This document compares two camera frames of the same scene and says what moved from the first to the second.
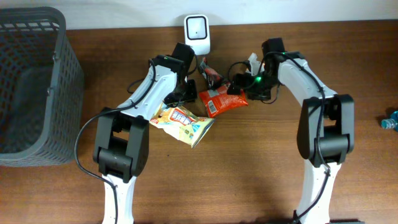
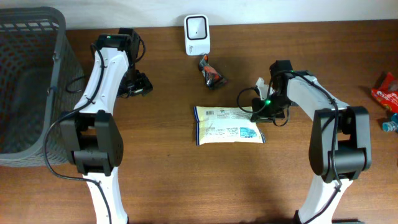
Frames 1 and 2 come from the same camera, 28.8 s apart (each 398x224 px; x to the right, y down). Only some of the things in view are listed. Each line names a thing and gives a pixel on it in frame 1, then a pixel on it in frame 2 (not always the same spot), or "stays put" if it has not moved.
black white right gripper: [236, 83] -> [261, 112]
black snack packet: [212, 78] stays put
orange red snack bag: [218, 101] -> [387, 92]
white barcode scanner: [197, 33] stays put
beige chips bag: [181, 124] -> [226, 124]
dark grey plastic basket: [41, 88] stays put
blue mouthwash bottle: [391, 123] stays put
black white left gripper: [189, 90] -> [140, 88]
